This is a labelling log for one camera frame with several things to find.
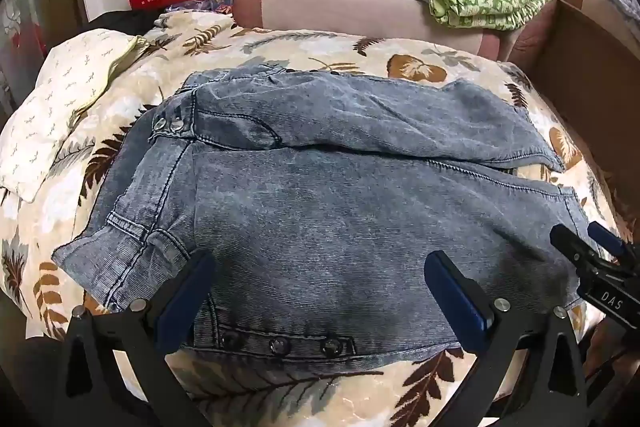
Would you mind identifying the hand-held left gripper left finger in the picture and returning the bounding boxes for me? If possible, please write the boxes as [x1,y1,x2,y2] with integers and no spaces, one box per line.
[52,249,218,427]

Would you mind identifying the brown cardboard box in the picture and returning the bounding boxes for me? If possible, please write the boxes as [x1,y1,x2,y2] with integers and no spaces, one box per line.
[520,0,640,228]

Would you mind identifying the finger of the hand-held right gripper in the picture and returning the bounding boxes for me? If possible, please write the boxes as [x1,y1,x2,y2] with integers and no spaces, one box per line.
[549,223,603,269]
[587,221,632,259]

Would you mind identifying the black cloth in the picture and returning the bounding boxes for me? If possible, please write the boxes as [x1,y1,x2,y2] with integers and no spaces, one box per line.
[90,10,167,40]

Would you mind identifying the blue denim pants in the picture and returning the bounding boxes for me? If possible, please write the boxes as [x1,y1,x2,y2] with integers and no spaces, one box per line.
[51,64,594,370]

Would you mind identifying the clear plastic storage box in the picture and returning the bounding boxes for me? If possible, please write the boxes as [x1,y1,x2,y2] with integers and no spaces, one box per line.
[0,0,83,108]

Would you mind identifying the white patterned pillow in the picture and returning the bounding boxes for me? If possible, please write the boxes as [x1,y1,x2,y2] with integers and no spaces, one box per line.
[0,29,147,204]

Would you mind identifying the pink brown bolster cushion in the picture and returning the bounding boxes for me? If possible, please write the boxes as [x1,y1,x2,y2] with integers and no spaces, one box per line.
[234,0,636,64]

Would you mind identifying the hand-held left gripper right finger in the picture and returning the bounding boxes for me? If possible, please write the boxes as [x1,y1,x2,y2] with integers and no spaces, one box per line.
[422,251,592,427]

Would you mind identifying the white grey patterned cloth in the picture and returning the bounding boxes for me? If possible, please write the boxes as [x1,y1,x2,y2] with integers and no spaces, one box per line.
[602,0,640,28]

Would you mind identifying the beige leaf print blanket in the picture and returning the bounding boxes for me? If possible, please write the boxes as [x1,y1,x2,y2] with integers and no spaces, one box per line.
[0,9,628,427]

